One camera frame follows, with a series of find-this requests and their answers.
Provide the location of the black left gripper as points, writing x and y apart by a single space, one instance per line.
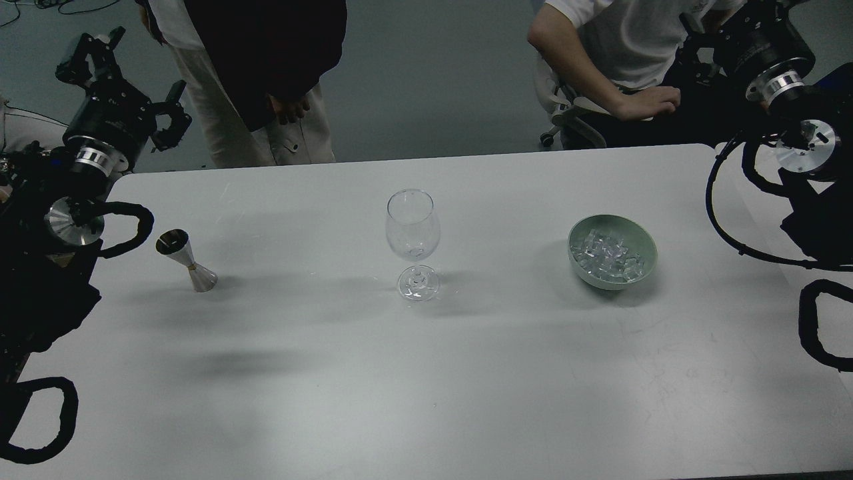
114 113

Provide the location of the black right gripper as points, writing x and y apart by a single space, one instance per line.
758 48

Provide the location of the steel cocktail jigger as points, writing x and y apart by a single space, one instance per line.
175 244

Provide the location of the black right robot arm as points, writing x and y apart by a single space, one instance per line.
801 149

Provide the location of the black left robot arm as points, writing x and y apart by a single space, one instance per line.
56 224

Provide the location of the pile of clear ice cubes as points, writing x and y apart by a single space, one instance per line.
604 255

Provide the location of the clear wine glass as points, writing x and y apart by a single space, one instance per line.
413 233

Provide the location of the seated person in white shirt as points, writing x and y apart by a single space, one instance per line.
621 55

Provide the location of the standing person in beige trousers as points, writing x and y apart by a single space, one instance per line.
252 70

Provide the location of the white office chair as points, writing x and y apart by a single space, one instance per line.
566 110

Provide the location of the green ceramic bowl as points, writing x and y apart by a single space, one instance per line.
635 237

